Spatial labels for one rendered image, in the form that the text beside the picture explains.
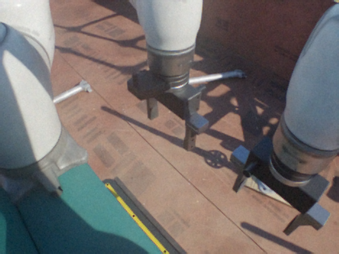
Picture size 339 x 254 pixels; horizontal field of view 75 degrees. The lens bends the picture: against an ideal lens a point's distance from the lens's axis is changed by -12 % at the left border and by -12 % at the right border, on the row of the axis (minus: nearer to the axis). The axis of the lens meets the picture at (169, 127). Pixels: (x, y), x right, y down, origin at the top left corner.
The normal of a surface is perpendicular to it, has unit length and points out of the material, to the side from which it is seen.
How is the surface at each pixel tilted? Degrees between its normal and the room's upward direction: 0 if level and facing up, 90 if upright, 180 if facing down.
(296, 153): 90
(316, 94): 89
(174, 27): 91
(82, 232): 0
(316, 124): 95
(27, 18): 77
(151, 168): 0
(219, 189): 0
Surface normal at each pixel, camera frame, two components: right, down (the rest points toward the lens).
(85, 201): 0.00, -0.68
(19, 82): 0.89, 0.17
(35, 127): 0.86, 0.37
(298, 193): -0.75, 0.48
